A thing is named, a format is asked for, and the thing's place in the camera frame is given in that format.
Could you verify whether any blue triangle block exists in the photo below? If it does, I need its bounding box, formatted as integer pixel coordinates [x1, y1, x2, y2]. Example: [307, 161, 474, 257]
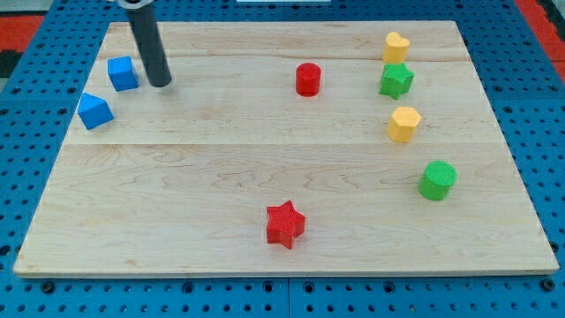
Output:
[78, 93, 114, 130]

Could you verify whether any red cylinder block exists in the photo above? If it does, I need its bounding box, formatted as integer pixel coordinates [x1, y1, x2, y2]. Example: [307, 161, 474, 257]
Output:
[295, 63, 321, 97]

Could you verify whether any green star block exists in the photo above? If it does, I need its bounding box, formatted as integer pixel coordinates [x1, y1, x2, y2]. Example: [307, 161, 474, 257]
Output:
[379, 63, 415, 100]

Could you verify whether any yellow heart block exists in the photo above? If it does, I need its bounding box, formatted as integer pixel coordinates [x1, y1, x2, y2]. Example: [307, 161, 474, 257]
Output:
[382, 32, 411, 64]

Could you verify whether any light wooden board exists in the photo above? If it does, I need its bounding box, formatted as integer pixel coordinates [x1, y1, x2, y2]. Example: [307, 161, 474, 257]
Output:
[13, 20, 559, 278]

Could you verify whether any red star block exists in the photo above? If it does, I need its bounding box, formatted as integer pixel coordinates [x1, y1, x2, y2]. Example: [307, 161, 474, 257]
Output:
[266, 201, 305, 249]

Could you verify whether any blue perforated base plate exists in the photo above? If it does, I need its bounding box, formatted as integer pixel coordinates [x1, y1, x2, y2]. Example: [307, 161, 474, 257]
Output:
[1, 1, 564, 317]

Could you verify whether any green cylinder block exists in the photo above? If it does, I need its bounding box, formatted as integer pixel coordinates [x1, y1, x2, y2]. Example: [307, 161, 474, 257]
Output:
[418, 161, 458, 201]

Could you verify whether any yellow hexagon block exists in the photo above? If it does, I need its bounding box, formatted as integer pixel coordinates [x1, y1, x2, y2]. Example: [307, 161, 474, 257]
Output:
[387, 106, 422, 143]

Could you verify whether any blue cube block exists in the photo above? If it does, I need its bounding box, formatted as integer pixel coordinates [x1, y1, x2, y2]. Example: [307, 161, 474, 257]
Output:
[107, 57, 139, 92]

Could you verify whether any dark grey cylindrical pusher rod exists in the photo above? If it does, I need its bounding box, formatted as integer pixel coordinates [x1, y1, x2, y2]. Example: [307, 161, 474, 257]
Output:
[119, 0, 172, 87]

